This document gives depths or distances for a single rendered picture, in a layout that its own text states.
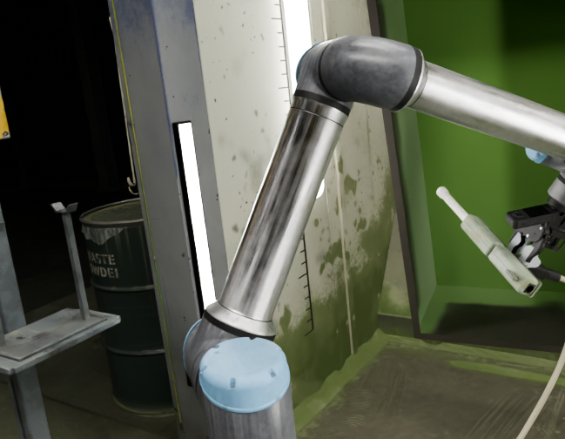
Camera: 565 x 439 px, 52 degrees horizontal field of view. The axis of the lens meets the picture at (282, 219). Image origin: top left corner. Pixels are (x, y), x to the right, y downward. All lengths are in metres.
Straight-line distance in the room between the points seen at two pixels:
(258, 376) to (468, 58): 1.37
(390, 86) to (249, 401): 0.56
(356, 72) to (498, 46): 1.04
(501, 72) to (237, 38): 0.87
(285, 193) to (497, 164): 1.15
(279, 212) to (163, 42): 0.85
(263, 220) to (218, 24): 1.03
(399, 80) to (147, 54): 0.97
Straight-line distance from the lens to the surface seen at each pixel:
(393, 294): 3.06
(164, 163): 1.81
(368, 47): 1.03
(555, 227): 1.59
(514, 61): 2.01
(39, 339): 1.60
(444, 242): 2.28
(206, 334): 1.14
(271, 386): 0.97
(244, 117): 2.05
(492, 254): 1.59
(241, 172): 2.03
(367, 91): 1.03
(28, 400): 1.81
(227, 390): 0.96
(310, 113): 1.10
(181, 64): 1.84
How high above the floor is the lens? 1.34
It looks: 13 degrees down
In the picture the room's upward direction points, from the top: 6 degrees counter-clockwise
